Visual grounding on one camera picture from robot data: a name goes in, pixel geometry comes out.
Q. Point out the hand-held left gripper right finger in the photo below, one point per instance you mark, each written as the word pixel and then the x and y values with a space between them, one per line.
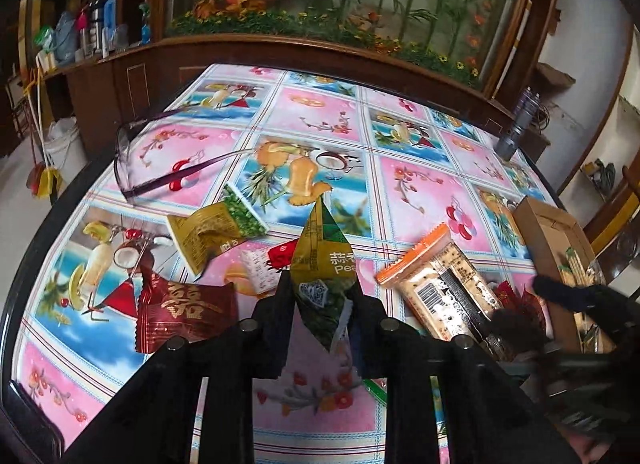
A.
pixel 370 344

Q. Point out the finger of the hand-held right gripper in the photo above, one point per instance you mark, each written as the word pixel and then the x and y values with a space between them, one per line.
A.
pixel 565 294
pixel 515 334

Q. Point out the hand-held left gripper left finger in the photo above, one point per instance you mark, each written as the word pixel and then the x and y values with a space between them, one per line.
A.
pixel 272 339

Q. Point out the brown cardboard box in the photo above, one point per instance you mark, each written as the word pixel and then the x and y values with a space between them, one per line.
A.
pixel 545 244

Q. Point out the orange cracker packet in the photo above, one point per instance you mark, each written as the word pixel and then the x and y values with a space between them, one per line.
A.
pixel 430 284

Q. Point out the dark red candy packet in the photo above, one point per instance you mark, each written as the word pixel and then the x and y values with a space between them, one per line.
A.
pixel 185 311

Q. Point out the green gold pea packet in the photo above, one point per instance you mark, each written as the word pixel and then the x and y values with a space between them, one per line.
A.
pixel 325 254

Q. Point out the white green snack packet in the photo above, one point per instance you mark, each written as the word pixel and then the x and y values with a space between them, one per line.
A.
pixel 575 264

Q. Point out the red snack packet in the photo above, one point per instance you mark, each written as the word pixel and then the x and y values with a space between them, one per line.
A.
pixel 515 294

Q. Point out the small green candy packet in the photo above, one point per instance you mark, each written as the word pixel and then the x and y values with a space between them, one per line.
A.
pixel 376 391

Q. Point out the white red small packet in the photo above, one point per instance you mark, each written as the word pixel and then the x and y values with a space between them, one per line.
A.
pixel 257 266

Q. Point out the gold green snack packet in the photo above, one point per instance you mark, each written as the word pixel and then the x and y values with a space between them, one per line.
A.
pixel 210 234

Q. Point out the green grey shelf item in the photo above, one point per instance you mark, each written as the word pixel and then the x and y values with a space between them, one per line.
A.
pixel 600 174

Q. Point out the grey purple flashlight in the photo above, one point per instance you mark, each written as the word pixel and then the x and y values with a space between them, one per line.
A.
pixel 515 128

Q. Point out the purple eyeglasses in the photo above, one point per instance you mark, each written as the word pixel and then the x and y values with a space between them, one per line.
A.
pixel 127 158

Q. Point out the black rectangular object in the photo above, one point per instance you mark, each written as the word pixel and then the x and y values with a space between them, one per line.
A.
pixel 25 429

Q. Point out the yellow red cleaning tool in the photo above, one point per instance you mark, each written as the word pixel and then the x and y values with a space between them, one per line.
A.
pixel 42 181

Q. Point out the white bucket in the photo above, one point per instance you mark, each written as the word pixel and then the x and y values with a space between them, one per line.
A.
pixel 62 143

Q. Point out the wooden cabinet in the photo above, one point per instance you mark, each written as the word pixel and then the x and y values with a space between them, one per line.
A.
pixel 200 57

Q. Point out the blue spray bottle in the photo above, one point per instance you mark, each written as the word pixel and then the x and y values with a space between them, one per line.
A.
pixel 145 26

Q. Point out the glass display artificial plants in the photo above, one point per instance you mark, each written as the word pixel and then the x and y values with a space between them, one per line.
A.
pixel 350 3

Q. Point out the white small box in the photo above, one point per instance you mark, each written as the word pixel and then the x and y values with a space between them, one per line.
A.
pixel 47 61

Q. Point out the blue box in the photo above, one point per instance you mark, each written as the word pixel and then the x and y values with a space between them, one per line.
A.
pixel 109 18

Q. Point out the steel thermos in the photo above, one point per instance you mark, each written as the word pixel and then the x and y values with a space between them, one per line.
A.
pixel 90 28

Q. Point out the blue plastic bag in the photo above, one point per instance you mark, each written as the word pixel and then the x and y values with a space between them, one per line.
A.
pixel 65 38

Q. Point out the green plastic item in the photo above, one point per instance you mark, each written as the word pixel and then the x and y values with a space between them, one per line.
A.
pixel 44 38

